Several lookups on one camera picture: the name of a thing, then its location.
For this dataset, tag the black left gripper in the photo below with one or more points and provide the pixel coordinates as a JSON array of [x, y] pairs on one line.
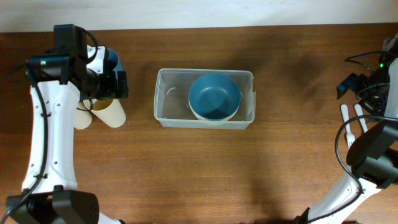
[[113, 91]]

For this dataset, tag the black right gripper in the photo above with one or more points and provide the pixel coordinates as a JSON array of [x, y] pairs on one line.
[[353, 83]]

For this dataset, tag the blue cup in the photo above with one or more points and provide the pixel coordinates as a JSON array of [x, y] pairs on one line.
[[114, 62]]

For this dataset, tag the cream cup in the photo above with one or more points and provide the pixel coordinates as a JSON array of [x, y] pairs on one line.
[[83, 117], [109, 111]]

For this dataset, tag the blue bowl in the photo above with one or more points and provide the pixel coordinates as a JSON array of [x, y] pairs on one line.
[[214, 96]]

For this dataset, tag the cream bowl front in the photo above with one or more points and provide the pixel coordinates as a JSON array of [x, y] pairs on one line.
[[214, 123]]

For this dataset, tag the cream bowl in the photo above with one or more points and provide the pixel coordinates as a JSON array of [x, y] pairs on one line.
[[199, 117], [214, 123]]

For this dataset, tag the cream bowl back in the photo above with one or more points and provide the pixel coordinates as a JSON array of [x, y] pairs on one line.
[[199, 117]]

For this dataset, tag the left arm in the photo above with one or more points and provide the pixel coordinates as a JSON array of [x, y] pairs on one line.
[[69, 73]]

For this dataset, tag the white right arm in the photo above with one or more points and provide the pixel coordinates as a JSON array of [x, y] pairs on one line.
[[371, 163]]

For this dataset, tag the clear plastic container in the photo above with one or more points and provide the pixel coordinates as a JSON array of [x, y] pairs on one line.
[[171, 107]]

